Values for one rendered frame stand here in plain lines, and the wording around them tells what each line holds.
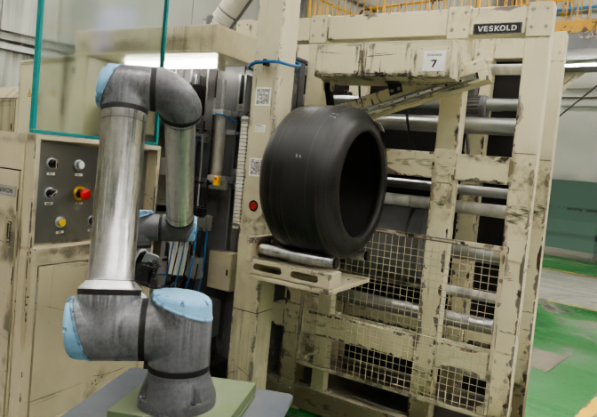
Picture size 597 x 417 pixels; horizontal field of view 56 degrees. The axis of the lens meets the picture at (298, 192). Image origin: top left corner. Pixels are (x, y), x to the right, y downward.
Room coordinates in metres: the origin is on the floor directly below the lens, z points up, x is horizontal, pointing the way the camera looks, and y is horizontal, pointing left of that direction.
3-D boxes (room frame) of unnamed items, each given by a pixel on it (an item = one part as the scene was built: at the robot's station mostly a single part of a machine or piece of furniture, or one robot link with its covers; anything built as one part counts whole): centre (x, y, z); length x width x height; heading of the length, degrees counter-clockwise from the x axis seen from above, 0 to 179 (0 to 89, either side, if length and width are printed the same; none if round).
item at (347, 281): (2.27, -0.08, 0.80); 0.37 x 0.36 x 0.02; 150
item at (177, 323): (1.37, 0.27, 0.82); 0.17 x 0.15 x 0.18; 99
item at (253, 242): (2.36, 0.07, 0.90); 0.40 x 0.03 x 0.10; 150
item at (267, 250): (2.15, -0.02, 0.90); 0.35 x 0.05 x 0.05; 60
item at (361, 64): (2.46, -0.34, 1.71); 0.61 x 0.25 x 0.15; 60
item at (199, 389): (1.37, 0.25, 0.69); 0.19 x 0.19 x 0.10
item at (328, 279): (2.15, -0.01, 0.84); 0.36 x 0.09 x 0.06; 60
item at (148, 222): (1.87, 0.51, 0.99); 0.12 x 0.09 x 0.12; 99
